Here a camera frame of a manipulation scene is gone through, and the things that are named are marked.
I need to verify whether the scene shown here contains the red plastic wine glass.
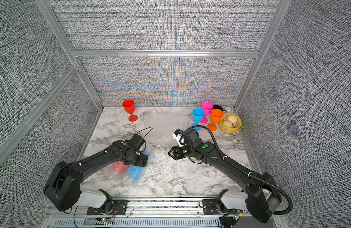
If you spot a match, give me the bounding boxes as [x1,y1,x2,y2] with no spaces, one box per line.
[122,99,138,122]

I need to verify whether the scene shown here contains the wrapped red wine glass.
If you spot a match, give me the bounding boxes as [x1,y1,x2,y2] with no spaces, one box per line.
[109,161,131,180]

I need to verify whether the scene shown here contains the yellow bowl with buns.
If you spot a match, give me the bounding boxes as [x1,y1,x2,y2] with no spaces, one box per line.
[218,113,244,135]

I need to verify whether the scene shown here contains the aluminium front rail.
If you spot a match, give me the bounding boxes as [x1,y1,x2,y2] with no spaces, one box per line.
[44,197,284,219]

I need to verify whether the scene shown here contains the black mug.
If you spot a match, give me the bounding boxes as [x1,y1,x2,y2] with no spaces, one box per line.
[213,105,227,113]

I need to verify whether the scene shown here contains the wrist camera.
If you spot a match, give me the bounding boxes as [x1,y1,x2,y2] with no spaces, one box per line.
[172,128,200,147]
[130,134,146,153]

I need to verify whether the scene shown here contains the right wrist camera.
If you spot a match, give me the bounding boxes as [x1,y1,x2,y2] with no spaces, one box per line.
[172,128,200,147]

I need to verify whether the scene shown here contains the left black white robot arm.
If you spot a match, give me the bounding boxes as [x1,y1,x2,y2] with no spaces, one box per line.
[43,135,148,214]

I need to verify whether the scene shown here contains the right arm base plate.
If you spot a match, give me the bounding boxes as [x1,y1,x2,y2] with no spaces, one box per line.
[200,199,240,215]

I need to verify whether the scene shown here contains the black corrugated cable hose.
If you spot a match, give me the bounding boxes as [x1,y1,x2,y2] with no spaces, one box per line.
[189,125,293,226]

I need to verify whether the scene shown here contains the clear bubble wrap sheet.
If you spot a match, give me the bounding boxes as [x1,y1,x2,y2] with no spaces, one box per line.
[143,108,192,147]

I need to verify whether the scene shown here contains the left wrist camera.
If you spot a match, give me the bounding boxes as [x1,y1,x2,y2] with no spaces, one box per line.
[130,134,146,153]

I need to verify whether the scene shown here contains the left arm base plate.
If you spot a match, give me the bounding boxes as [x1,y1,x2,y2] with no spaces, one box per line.
[87,199,128,216]

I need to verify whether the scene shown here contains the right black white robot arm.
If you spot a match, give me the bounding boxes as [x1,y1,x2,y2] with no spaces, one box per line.
[168,142,282,223]

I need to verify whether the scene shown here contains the orange wine glass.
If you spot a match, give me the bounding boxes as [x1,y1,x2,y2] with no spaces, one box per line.
[207,109,224,132]

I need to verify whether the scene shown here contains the blue wine glass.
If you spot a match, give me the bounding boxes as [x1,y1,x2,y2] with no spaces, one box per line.
[192,108,205,126]
[123,165,147,183]

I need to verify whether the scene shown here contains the pink plastic wine glass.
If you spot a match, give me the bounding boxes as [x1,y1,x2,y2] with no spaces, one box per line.
[200,102,213,124]

